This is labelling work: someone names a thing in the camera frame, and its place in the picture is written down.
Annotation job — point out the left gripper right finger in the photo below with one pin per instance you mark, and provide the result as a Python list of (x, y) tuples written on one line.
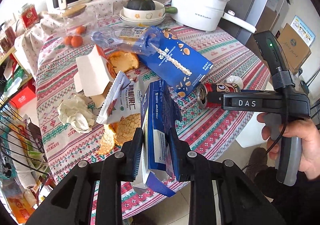
[(178, 151)]

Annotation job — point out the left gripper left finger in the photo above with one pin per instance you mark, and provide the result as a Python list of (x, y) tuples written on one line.
[(132, 151)]

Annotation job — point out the blue carton box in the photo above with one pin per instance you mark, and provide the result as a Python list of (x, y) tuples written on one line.
[(159, 112)]

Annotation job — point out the red cartoon drink can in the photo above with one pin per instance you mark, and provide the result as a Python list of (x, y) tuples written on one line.
[(210, 95)]

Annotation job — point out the white orange food carton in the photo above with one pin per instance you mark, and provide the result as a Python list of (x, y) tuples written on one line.
[(93, 76)]

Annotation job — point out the person's right hand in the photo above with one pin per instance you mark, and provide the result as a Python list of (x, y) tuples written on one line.
[(309, 134)]

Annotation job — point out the white stool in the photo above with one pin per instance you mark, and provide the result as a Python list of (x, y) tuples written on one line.
[(251, 133)]

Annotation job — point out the cardboard box upper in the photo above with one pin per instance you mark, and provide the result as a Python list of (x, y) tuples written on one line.
[(295, 49)]

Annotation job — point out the white snack wrapper packet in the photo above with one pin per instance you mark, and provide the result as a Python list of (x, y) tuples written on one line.
[(123, 99)]

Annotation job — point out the crumpled white paper tissue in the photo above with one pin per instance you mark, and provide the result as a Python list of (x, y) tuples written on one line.
[(75, 111)]

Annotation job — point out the large blue snack box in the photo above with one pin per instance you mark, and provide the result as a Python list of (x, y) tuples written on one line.
[(181, 66)]

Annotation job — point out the orange peel piece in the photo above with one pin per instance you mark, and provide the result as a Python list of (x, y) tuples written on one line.
[(123, 61)]

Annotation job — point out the clear plastic bottle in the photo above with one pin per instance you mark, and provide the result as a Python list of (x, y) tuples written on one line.
[(137, 39)]

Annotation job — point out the red box on shelf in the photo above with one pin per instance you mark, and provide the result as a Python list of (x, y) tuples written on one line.
[(27, 94)]

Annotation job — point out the stacked white plates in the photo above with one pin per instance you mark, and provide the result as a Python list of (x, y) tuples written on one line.
[(140, 22)]

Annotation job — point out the white electric cooking pot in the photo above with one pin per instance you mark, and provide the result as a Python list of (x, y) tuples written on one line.
[(205, 15)]

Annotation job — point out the glass jar with wooden lid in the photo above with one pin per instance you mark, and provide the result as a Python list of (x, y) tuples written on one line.
[(78, 15)]

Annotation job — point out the floral cloth under appliances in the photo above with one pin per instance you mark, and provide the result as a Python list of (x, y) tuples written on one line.
[(29, 44)]

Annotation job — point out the dark green kabocha squash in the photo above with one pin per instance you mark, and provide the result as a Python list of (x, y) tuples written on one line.
[(142, 5)]

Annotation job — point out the wooden shelf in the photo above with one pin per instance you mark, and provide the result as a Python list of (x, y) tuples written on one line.
[(9, 54)]

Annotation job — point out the spice jar with red contents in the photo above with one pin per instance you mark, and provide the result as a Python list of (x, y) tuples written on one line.
[(7, 39)]

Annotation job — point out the red labelled glass jar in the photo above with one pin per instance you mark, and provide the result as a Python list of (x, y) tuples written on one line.
[(29, 16)]

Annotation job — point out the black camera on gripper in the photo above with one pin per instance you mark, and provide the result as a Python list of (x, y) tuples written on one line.
[(273, 54)]

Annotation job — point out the paper notice on wall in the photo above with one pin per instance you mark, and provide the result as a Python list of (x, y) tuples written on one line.
[(303, 31)]

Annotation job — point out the black wire rack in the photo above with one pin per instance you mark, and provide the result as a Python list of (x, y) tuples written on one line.
[(24, 166)]

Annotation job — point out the white bowl with green handle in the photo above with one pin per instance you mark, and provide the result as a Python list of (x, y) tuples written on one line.
[(159, 12)]

